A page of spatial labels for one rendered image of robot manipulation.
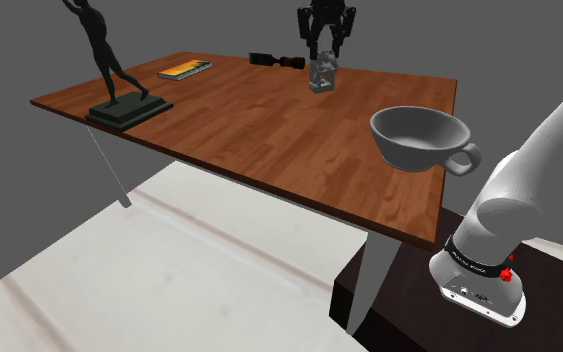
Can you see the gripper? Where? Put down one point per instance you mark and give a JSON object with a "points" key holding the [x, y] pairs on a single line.
{"points": [[328, 10]]}

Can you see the black and dark red tool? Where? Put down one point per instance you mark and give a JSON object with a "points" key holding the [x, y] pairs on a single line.
{"points": [[264, 59]]}

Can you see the wooden table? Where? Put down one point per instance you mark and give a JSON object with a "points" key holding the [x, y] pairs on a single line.
{"points": [[261, 126]]}

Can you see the dark human statue on base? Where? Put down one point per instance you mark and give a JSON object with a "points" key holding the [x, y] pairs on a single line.
{"points": [[127, 109]]}

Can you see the grey faceted figure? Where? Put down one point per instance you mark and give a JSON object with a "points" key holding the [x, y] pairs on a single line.
{"points": [[322, 75]]}

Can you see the book with yellow orange cover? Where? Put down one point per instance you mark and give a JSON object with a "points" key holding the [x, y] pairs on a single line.
{"points": [[185, 70]]}

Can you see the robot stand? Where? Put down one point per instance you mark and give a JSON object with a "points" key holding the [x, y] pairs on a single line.
{"points": [[408, 302]]}

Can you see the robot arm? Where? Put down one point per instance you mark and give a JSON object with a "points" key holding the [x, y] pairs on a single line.
{"points": [[510, 204]]}

